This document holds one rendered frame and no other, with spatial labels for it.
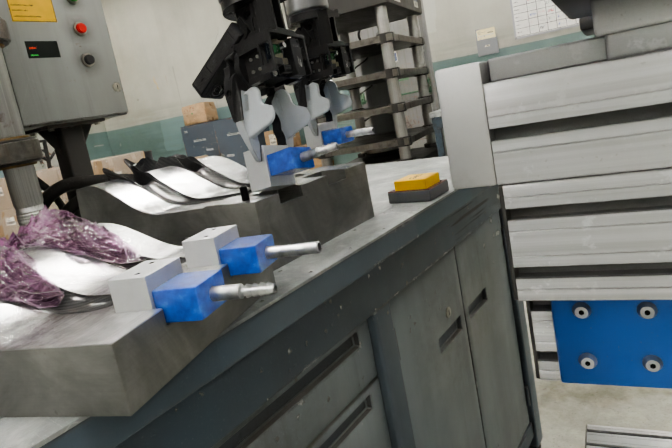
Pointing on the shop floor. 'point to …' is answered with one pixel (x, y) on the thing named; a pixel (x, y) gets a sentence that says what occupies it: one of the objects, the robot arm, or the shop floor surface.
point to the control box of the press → (59, 57)
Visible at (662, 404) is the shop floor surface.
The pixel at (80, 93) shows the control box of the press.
